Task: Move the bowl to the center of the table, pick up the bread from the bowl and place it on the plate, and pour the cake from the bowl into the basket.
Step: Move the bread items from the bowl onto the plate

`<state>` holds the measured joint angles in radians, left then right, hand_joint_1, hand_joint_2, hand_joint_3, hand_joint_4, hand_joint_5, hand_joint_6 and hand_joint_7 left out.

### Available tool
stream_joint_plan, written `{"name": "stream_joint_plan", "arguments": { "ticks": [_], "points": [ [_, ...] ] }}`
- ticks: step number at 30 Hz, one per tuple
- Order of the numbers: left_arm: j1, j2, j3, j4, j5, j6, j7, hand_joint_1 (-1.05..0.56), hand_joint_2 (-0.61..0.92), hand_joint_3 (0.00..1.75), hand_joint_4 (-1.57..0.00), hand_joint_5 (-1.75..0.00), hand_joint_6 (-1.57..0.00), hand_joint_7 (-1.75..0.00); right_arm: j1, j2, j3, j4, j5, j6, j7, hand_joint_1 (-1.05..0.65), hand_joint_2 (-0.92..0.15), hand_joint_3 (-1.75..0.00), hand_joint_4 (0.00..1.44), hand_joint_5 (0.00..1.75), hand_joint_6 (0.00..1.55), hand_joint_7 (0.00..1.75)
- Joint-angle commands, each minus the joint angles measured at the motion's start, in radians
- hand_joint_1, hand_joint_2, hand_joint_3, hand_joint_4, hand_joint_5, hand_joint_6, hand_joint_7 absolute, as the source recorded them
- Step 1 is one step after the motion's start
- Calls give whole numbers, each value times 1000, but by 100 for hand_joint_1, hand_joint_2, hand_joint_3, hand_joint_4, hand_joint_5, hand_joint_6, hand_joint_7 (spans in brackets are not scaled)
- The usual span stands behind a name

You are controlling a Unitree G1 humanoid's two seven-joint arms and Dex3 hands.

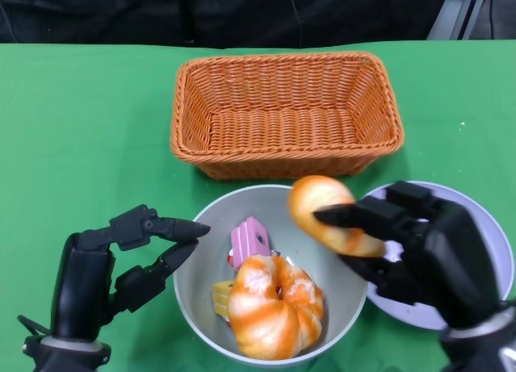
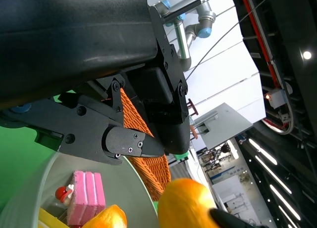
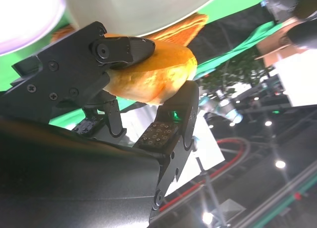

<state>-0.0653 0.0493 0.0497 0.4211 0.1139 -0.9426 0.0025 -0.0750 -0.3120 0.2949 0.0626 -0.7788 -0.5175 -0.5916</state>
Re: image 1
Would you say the green tablecloth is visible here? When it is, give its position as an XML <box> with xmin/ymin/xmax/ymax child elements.
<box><xmin>0</xmin><ymin>40</ymin><xmax>516</xmax><ymax>372</ymax></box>

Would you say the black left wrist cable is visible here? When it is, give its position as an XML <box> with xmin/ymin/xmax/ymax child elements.
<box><xmin>17</xmin><ymin>314</ymin><xmax>54</xmax><ymax>336</ymax></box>

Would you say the orange wicker basket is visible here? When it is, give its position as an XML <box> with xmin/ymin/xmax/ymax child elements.
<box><xmin>169</xmin><ymin>51</ymin><xmax>406</xmax><ymax>182</ymax></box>

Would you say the yellow cake slice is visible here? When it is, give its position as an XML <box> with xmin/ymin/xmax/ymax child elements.
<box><xmin>212</xmin><ymin>278</ymin><xmax>235</xmax><ymax>319</ymax></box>

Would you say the large round twisted bread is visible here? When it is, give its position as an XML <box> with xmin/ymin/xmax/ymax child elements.
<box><xmin>227</xmin><ymin>254</ymin><xmax>325</xmax><ymax>360</ymax></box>

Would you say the lilac round plate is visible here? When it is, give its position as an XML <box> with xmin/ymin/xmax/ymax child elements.
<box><xmin>360</xmin><ymin>181</ymin><xmax>508</xmax><ymax>332</ymax></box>

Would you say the black backdrop curtain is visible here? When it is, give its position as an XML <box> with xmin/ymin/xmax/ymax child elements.
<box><xmin>0</xmin><ymin>0</ymin><xmax>451</xmax><ymax>50</ymax></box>

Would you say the pink cake slice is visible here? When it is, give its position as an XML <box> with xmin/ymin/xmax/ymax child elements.
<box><xmin>225</xmin><ymin>216</ymin><xmax>272</xmax><ymax>273</ymax></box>

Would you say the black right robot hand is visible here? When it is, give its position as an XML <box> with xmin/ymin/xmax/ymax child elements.
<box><xmin>313</xmin><ymin>181</ymin><xmax>510</xmax><ymax>332</ymax></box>

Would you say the small orange striped bread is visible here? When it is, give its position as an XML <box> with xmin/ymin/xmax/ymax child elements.
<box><xmin>287</xmin><ymin>175</ymin><xmax>386</xmax><ymax>258</ymax></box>

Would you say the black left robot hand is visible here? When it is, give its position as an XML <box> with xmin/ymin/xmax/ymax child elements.
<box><xmin>51</xmin><ymin>204</ymin><xmax>211</xmax><ymax>341</ymax></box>

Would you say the grey round bowl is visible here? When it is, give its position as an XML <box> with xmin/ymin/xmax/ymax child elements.
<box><xmin>173</xmin><ymin>184</ymin><xmax>368</xmax><ymax>368</ymax></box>

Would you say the grey metal frame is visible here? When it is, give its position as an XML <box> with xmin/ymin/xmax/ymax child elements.
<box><xmin>426</xmin><ymin>0</ymin><xmax>492</xmax><ymax>42</ymax></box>

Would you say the thin black hanging cable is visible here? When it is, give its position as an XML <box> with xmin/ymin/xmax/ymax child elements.
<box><xmin>287</xmin><ymin>0</ymin><xmax>304</xmax><ymax>49</ymax></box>

